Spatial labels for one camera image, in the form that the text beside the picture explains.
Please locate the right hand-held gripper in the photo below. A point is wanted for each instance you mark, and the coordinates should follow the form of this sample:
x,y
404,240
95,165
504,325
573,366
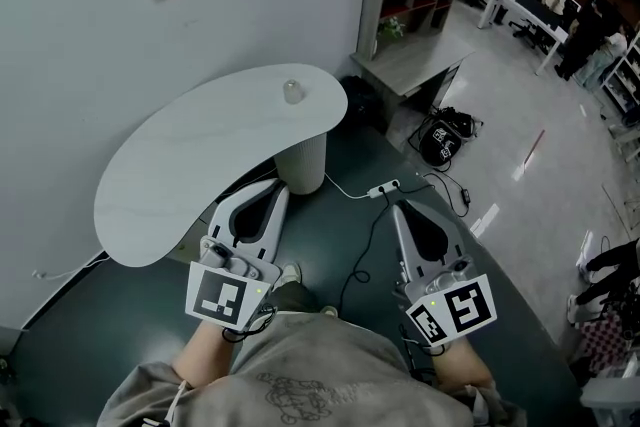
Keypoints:
x,y
465,307

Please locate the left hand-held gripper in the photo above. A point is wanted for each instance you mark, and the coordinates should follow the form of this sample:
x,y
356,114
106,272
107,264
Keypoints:
x,y
220,297

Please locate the small clear cup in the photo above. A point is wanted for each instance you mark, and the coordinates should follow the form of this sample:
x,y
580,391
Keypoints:
x,y
293,91

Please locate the person's right forearm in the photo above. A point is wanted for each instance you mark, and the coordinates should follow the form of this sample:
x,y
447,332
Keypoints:
x,y
460,362

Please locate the person's left forearm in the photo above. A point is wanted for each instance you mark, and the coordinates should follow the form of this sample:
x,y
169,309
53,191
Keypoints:
x,y
202,355

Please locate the white kidney-shaped table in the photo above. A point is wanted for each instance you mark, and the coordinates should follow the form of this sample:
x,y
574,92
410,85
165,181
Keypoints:
x,y
190,155

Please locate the person's left shoe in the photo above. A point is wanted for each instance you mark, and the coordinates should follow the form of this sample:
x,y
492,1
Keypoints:
x,y
290,275

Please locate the person's shoe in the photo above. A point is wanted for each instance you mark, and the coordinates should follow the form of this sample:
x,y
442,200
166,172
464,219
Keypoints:
x,y
330,311
290,275

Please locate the white power strip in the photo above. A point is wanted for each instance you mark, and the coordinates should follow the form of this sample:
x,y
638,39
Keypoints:
x,y
384,188

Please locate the black bag with white tags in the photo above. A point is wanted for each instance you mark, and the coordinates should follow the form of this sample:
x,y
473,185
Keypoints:
x,y
442,140

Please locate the person's right shoe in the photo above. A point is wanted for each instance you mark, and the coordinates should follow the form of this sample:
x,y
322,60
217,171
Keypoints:
x,y
330,311

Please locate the dark green floor mat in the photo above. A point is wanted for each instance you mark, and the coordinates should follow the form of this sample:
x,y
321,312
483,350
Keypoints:
x,y
125,315

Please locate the person's grey printed shirt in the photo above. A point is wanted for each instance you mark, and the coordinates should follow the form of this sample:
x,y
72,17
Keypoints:
x,y
310,365

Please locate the plain black bag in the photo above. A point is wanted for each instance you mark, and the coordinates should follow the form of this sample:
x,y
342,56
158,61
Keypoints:
x,y
357,97

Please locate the grey desk with shelf unit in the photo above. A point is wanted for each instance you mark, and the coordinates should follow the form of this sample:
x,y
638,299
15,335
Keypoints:
x,y
415,55

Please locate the chequered cloth bag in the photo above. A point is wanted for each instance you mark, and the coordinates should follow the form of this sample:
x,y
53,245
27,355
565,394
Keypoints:
x,y
607,340

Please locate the small green plant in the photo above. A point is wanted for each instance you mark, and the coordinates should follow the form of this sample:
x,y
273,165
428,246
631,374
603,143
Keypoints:
x,y
391,28

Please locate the black office chair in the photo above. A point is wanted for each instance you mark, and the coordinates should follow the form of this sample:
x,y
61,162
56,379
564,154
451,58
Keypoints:
x,y
524,31

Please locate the white box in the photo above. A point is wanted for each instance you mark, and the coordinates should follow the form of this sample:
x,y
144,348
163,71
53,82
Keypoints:
x,y
612,397

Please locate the long white office desk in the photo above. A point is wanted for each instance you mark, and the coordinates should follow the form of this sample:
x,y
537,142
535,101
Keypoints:
x,y
520,10

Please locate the white shelf rack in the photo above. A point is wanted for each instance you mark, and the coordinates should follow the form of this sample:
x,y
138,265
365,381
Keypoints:
x,y
625,75

